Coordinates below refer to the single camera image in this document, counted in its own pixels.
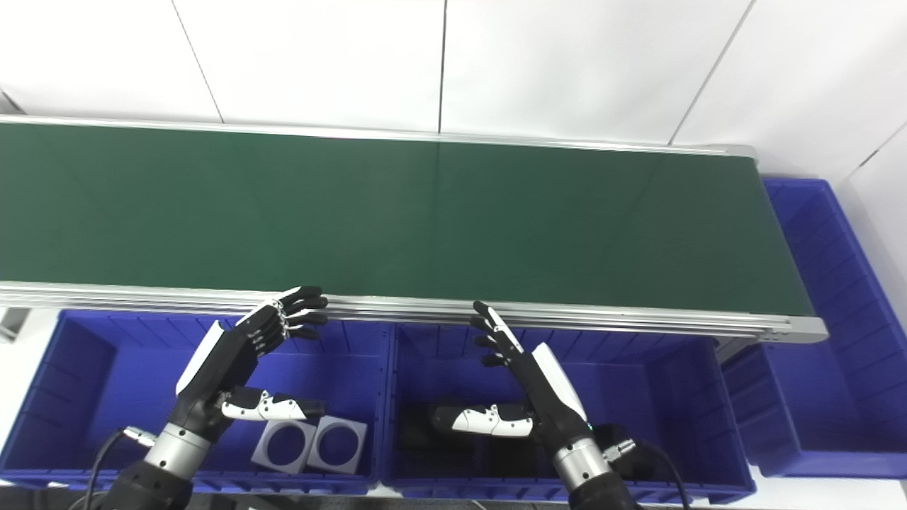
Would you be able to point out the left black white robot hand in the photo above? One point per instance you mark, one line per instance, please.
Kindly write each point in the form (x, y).
(212, 375)

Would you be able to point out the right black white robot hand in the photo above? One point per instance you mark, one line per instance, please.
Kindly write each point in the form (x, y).
(556, 404)

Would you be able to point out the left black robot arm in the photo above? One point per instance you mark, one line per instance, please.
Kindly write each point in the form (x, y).
(159, 467)

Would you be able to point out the blue plastic bin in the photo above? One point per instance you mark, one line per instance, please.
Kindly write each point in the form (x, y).
(659, 397)
(843, 354)
(106, 382)

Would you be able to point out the aluminium conveyor leg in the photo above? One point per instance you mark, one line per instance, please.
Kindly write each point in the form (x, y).
(733, 350)
(10, 324)

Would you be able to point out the green conveyor belt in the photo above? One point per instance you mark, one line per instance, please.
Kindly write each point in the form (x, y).
(425, 219)

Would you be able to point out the grey square plate round hole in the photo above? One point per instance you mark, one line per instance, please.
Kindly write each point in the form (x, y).
(263, 457)
(358, 443)

